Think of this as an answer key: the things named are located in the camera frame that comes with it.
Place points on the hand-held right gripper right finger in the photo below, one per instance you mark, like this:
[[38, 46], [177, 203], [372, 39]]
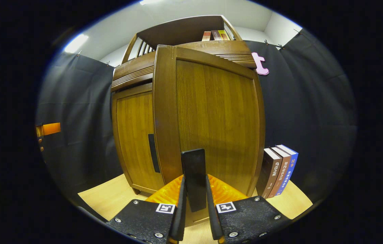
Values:
[[211, 220]]

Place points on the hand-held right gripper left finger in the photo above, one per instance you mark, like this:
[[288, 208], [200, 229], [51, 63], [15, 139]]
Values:
[[180, 217]]

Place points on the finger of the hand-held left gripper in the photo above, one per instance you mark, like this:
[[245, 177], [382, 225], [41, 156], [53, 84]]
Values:
[[50, 129]]

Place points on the wooden cabinet door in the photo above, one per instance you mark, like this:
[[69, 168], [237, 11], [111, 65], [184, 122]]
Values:
[[133, 135], [218, 118]]

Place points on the wooden double-door shoe cabinet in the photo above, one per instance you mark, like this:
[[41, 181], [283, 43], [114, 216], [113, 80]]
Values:
[[133, 76]]

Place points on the dark brown book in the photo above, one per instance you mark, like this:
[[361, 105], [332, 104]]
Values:
[[268, 173]]

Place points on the reddish brown book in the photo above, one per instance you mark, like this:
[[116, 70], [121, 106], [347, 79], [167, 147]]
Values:
[[281, 173]]

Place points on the black backdrop cloth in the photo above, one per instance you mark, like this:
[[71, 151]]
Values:
[[313, 118]]

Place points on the maroon book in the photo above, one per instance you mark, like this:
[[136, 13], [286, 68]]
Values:
[[216, 35]]

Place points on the yellow book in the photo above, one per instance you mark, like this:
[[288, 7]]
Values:
[[224, 35]]

